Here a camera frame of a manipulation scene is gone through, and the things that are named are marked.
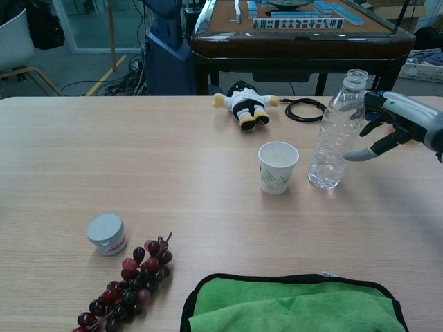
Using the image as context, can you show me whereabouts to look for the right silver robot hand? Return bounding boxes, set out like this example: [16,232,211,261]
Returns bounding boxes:
[343,90,443,164]

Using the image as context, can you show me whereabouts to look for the clear plastic bottle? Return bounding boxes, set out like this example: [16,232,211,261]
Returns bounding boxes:
[307,68,368,190]

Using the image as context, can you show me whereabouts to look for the small white paper cup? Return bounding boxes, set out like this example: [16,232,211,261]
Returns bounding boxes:
[257,141,300,196]

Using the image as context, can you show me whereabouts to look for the white plastic basket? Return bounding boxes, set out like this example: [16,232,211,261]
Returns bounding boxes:
[397,61,443,83]

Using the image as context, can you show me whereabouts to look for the black tripod stand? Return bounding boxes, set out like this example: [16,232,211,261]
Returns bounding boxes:
[390,0,411,36]

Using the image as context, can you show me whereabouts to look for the brown mahjong table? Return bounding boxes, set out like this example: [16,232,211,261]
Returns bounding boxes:
[190,0,416,96]

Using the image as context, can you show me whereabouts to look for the face-up mahjong tile row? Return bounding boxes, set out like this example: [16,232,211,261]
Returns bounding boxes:
[252,17,345,30]

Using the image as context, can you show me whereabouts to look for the black-haired plush doll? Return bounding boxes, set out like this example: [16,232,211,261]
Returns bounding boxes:
[213,80,279,131]

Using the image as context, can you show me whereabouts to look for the dark round dish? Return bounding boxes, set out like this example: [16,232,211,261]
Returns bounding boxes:
[268,0,311,8]

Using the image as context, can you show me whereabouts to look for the green black-edged microfiber cloth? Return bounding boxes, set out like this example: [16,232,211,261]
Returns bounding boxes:
[180,273,410,332]

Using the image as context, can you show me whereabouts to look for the wooden pole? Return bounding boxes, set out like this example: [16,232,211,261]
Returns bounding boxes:
[107,0,118,73]

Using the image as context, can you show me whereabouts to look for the dark red grape bunch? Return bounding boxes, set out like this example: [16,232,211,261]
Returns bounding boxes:
[71,232,174,332]

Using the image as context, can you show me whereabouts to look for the small grey round lid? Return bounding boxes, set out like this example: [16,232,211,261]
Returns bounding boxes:
[85,211,128,257]

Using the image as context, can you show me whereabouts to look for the black bag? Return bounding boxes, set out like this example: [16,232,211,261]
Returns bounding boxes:
[26,0,65,49]

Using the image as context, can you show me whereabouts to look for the white wooden-legged chair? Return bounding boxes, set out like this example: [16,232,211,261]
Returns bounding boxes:
[0,6,65,98]

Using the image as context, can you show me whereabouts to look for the coiled black cable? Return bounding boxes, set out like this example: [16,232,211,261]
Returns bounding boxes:
[279,98,329,123]

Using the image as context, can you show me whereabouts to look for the black floor cable bundle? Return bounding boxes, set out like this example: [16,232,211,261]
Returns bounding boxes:
[62,57,150,97]

